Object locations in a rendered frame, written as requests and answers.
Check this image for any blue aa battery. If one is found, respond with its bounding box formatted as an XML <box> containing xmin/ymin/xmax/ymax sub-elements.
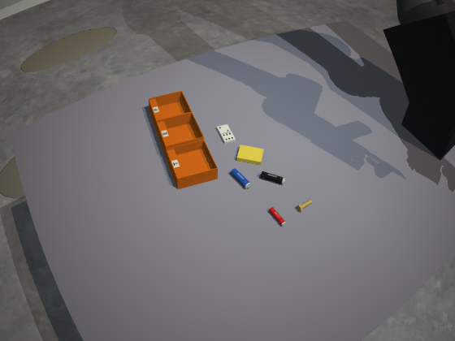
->
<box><xmin>231</xmin><ymin>169</ymin><xmax>251</xmax><ymax>189</ymax></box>

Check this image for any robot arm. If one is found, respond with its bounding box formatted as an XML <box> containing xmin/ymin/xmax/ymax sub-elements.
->
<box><xmin>396</xmin><ymin>0</ymin><xmax>455</xmax><ymax>25</ymax></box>

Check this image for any red battery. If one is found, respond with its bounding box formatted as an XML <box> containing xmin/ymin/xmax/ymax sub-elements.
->
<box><xmin>269</xmin><ymin>207</ymin><xmax>286</xmax><ymax>226</ymax></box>

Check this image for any tan bolt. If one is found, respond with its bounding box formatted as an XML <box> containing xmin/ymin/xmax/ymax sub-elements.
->
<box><xmin>297</xmin><ymin>200</ymin><xmax>312</xmax><ymax>212</ymax></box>

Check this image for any white domino tile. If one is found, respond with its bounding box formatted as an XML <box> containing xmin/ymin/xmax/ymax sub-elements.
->
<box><xmin>217</xmin><ymin>124</ymin><xmax>236</xmax><ymax>144</ymax></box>

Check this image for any black aa battery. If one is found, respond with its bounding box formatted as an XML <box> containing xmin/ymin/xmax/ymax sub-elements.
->
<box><xmin>261</xmin><ymin>171</ymin><xmax>285</xmax><ymax>184</ymax></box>

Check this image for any orange three-compartment bin rack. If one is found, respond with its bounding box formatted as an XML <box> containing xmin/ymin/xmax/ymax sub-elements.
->
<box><xmin>149</xmin><ymin>91</ymin><xmax>218</xmax><ymax>189</ymax></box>

